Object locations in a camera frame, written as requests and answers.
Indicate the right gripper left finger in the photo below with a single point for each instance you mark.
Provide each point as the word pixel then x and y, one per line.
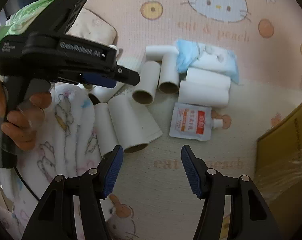
pixel 53 217

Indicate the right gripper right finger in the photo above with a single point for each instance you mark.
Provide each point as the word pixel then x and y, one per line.
pixel 250 218

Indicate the white red spout pouch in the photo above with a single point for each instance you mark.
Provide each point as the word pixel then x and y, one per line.
pixel 193 122

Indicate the person left hand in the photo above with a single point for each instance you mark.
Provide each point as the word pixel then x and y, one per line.
pixel 22 127

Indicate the green plastic bag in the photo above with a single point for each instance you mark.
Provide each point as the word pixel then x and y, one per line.
pixel 20 20

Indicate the pink floral pillow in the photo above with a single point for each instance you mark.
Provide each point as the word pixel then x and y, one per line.
pixel 91 27

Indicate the brown cardboard box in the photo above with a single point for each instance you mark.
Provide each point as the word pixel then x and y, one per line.
pixel 278 172

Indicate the pink Hello Kitty bed sheet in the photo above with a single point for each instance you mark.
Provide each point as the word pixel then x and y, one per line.
pixel 249 77

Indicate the blue white wipes pack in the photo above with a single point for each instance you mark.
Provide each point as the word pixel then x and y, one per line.
pixel 207 57

